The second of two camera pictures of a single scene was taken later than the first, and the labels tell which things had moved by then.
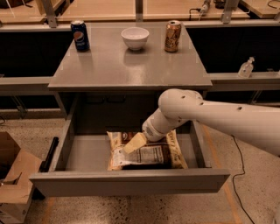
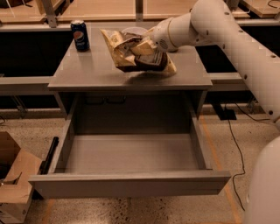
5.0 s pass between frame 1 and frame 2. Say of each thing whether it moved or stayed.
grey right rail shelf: stayed
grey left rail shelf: stayed
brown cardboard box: stayed
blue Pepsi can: stayed
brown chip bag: moved
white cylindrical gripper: moved
